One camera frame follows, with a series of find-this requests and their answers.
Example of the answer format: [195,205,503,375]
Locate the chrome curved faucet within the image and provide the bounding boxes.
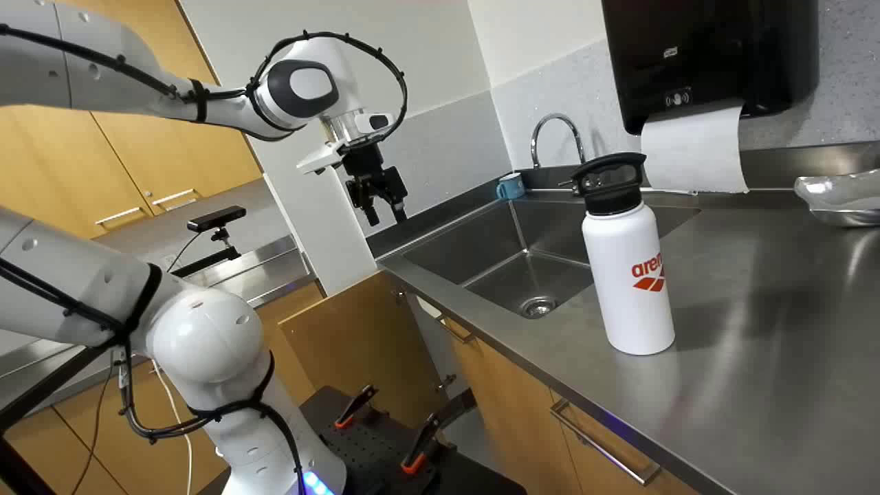
[527,111,588,173]

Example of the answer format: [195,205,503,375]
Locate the metal wall cabinet handle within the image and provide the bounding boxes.
[145,185,200,212]
[90,205,152,235]

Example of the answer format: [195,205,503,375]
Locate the wooden wall cabinet door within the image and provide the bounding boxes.
[0,103,153,245]
[53,0,266,220]

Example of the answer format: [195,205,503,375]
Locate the stainless steel sink basin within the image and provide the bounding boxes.
[393,190,701,322]

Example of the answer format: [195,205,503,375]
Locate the wooden under-sink cabinet door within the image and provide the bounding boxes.
[277,271,442,434]

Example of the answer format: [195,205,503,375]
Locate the metal door hinge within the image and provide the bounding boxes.
[409,293,454,324]

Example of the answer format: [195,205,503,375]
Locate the wooden cabinet front under counter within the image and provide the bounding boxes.
[438,306,703,495]

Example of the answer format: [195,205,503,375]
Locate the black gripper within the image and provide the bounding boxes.
[338,140,413,228]

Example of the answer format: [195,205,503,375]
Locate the long metal cabinet handle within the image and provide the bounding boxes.
[551,396,663,489]

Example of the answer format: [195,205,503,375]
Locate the white cable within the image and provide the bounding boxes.
[148,359,200,495]

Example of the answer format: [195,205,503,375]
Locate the blue sponge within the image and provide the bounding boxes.
[494,170,527,205]

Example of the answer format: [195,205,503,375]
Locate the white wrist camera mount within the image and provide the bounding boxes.
[294,136,353,176]

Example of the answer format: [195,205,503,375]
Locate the white paper towel sheet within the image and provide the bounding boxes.
[637,106,754,198]

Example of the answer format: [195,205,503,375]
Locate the black orange clamp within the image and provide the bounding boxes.
[399,388,479,478]
[329,382,382,434]

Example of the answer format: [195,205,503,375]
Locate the white bottle with black cap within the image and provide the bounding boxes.
[571,151,680,360]

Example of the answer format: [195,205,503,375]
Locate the black camera on stand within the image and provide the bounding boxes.
[167,205,250,280]

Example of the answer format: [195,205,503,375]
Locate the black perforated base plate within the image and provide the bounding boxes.
[296,382,527,495]

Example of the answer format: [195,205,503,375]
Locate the black paper towel dispenser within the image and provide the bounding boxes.
[600,0,822,139]

